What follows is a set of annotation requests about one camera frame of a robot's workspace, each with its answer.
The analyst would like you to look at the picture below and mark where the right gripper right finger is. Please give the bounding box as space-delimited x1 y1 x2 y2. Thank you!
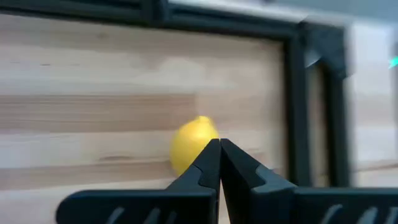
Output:
221 138 398 224

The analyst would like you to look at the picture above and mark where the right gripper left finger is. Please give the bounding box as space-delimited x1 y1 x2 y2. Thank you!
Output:
55 138 221 224

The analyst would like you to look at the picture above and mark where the yellow toy lemon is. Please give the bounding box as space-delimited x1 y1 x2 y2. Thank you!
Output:
169 115 220 177

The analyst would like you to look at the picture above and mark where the black metal table frame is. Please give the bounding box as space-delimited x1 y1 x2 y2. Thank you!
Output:
0 0 354 187

